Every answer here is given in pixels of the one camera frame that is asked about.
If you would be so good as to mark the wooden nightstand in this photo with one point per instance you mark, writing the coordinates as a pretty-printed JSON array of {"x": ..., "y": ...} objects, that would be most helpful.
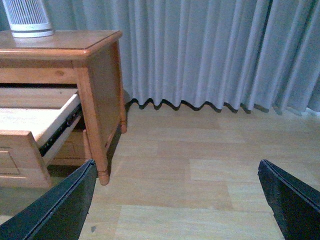
[{"x": 88, "y": 60}]

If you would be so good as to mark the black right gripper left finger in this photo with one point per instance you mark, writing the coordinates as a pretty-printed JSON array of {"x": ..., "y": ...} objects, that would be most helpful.
[{"x": 60, "y": 213}]

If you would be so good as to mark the white cylindrical air purifier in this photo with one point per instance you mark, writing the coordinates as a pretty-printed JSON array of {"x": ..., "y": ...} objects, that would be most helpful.
[{"x": 28, "y": 18}]

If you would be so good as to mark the grey pleated curtain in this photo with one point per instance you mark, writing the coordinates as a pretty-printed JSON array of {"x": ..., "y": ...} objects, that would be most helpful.
[{"x": 244, "y": 53}]

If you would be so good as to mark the wooden drawer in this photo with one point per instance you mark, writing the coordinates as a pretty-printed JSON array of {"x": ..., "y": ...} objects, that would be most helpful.
[
  {"x": 75, "y": 151},
  {"x": 34, "y": 124}
]

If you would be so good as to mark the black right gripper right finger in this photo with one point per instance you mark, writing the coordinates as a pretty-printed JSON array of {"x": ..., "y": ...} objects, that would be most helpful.
[{"x": 295, "y": 204}]

